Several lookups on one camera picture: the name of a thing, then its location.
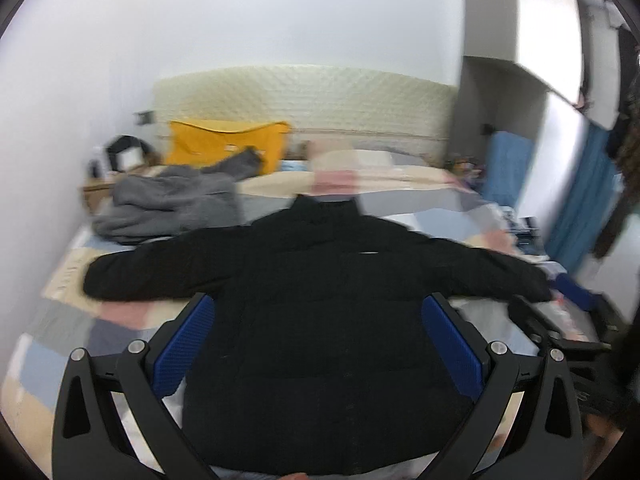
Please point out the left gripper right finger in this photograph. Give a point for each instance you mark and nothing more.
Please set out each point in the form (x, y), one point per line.
(545, 439)

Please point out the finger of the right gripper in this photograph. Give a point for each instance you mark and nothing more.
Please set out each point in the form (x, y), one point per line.
(573, 292)

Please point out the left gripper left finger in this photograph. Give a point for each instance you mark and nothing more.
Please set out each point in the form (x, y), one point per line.
(89, 441)

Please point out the black puffer jacket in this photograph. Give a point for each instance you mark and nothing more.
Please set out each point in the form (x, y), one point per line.
(317, 360)

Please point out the blue curtain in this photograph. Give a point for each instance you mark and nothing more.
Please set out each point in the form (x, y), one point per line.
(586, 205)

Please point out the blue towel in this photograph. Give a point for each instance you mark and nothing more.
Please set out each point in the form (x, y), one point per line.
(507, 162)

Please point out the bottles on right shelf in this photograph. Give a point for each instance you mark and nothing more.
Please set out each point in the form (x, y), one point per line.
(465, 168)

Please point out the patchwork checked duvet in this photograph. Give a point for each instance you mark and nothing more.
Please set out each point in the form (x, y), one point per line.
(422, 199)

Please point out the grey fleece garment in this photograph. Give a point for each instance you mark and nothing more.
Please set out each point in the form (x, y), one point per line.
(179, 199)

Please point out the cream quilted headboard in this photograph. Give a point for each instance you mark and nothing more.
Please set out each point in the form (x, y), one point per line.
(367, 109)

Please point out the wooden nightstand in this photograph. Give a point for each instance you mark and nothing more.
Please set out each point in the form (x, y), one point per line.
(97, 188)

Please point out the black bag on nightstand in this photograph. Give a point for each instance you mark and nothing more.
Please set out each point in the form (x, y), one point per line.
(125, 153)

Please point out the yellow pillow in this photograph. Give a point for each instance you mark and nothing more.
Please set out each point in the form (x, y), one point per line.
(203, 142)

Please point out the wall socket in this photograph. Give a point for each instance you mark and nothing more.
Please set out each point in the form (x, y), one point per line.
(144, 118)

